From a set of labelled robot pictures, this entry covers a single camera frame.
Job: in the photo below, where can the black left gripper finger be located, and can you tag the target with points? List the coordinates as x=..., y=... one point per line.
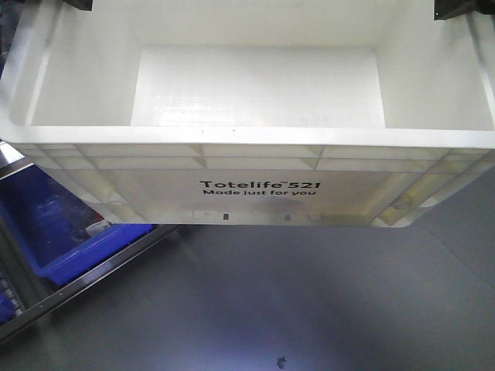
x=84, y=5

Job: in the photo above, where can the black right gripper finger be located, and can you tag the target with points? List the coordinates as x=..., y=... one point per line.
x=448, y=9

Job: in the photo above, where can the white Totelife plastic crate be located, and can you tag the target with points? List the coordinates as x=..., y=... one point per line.
x=338, y=113

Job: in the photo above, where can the blue plastic bin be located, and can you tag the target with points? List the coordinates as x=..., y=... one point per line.
x=59, y=236

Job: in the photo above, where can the metal shelf frame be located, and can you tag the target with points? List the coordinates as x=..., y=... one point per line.
x=25, y=299

